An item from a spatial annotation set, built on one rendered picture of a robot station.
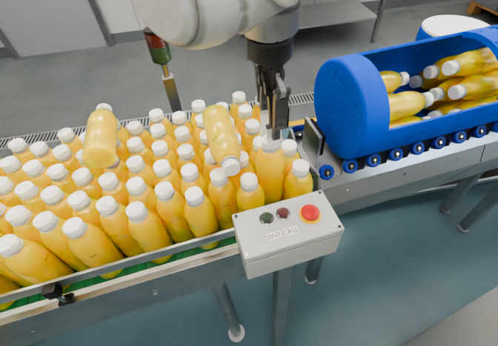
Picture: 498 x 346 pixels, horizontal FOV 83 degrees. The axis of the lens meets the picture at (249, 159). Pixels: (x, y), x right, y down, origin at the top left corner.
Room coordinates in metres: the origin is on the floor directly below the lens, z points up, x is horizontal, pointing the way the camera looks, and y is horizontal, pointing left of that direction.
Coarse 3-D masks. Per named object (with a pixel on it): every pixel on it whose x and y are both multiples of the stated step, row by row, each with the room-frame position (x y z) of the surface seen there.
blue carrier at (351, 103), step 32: (480, 32) 0.74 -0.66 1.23; (352, 64) 0.63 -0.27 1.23; (384, 64) 0.81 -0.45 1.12; (416, 64) 0.84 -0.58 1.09; (320, 96) 0.72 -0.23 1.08; (352, 96) 0.57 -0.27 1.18; (384, 96) 0.54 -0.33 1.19; (320, 128) 0.69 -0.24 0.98; (352, 128) 0.54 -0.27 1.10; (384, 128) 0.51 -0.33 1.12; (416, 128) 0.52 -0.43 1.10; (448, 128) 0.55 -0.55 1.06
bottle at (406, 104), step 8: (392, 96) 0.61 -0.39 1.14; (400, 96) 0.61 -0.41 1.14; (408, 96) 0.61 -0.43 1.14; (416, 96) 0.61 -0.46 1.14; (424, 96) 0.62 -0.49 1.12; (392, 104) 0.58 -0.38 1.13; (400, 104) 0.58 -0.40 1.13; (408, 104) 0.59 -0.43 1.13; (416, 104) 0.59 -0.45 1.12; (424, 104) 0.60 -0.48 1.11; (392, 112) 0.57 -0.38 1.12; (400, 112) 0.57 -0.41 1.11; (408, 112) 0.58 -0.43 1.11; (416, 112) 0.59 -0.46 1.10; (392, 120) 0.57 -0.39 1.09
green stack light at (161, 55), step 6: (150, 48) 0.86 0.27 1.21; (162, 48) 0.86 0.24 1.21; (168, 48) 0.88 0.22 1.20; (150, 54) 0.86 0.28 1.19; (156, 54) 0.85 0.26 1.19; (162, 54) 0.86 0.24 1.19; (168, 54) 0.87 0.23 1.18; (156, 60) 0.85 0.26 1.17; (162, 60) 0.85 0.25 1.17; (168, 60) 0.86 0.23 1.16
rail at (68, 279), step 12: (192, 240) 0.33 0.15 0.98; (204, 240) 0.33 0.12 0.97; (216, 240) 0.34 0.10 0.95; (156, 252) 0.31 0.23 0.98; (168, 252) 0.31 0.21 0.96; (108, 264) 0.29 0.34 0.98; (120, 264) 0.29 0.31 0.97; (132, 264) 0.29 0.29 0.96; (72, 276) 0.26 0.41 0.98; (84, 276) 0.27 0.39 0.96; (24, 288) 0.25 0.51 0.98; (36, 288) 0.25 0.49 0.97; (0, 300) 0.23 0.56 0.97; (12, 300) 0.23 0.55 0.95
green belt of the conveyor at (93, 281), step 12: (228, 240) 0.36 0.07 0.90; (180, 252) 0.34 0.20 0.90; (192, 252) 0.34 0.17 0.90; (204, 252) 0.34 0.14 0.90; (144, 264) 0.32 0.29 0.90; (156, 264) 0.31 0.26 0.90; (96, 276) 0.29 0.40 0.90; (120, 276) 0.29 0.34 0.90; (72, 288) 0.27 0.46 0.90; (24, 300) 0.25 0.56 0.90; (36, 300) 0.25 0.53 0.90; (0, 312) 0.23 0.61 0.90
